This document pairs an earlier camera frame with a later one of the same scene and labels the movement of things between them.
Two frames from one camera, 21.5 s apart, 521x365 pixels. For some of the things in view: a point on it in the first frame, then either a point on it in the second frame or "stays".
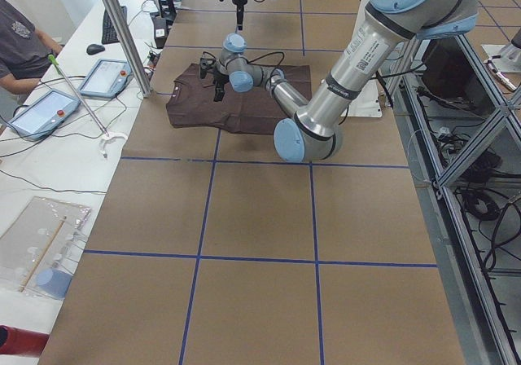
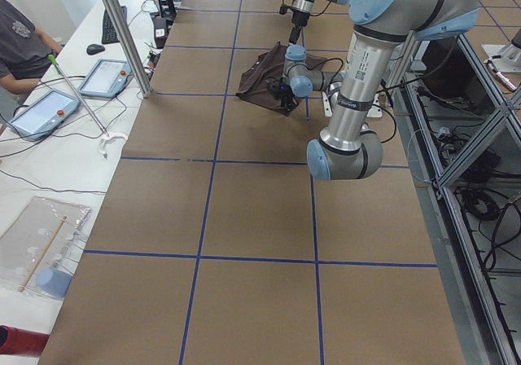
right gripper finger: (240, 16) -> (295, 34)
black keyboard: (108, 32) stays
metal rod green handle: (56, 66) stays
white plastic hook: (105, 140) stays
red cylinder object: (18, 341) stays
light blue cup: (54, 283) stays
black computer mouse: (94, 49) stays
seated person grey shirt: (25, 51) stays
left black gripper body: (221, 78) -> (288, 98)
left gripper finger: (219, 94) -> (289, 105)
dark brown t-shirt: (191, 102) -> (258, 72)
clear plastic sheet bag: (38, 248) stays
